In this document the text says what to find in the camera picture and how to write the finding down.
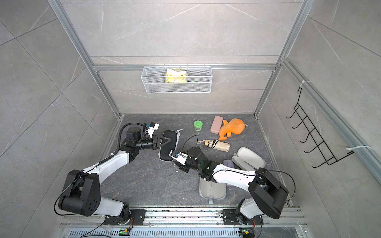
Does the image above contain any yellow white pouch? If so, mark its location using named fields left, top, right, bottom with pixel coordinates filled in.
left=166, top=69, right=188, bottom=83

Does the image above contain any black wire hook rack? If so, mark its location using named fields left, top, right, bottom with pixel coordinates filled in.
left=286, top=88, right=354, bottom=169

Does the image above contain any black zippered umbrella sleeve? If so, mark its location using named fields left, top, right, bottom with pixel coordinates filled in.
left=159, top=129, right=182, bottom=162

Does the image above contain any white wire wall basket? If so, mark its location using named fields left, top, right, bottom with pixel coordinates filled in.
left=141, top=66, right=213, bottom=94

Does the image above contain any slotted metal base rail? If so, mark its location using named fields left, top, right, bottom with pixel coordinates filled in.
left=54, top=205, right=312, bottom=238

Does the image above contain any aluminium cage frame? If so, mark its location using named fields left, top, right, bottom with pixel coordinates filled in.
left=49, top=1, right=381, bottom=181

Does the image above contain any green lidded jar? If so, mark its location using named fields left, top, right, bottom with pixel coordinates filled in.
left=193, top=120, right=203, bottom=131

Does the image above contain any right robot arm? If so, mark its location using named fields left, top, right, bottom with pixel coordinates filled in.
left=169, top=146, right=289, bottom=220

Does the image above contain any lilac folded umbrella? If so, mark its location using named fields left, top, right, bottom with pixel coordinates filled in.
left=223, top=160, right=235, bottom=190

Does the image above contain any orange watering can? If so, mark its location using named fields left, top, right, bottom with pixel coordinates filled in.
left=218, top=119, right=246, bottom=141

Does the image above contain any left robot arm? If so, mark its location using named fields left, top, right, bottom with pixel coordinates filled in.
left=54, top=123, right=180, bottom=223

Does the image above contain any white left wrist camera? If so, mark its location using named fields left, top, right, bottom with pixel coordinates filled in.
left=146, top=122, right=159, bottom=138

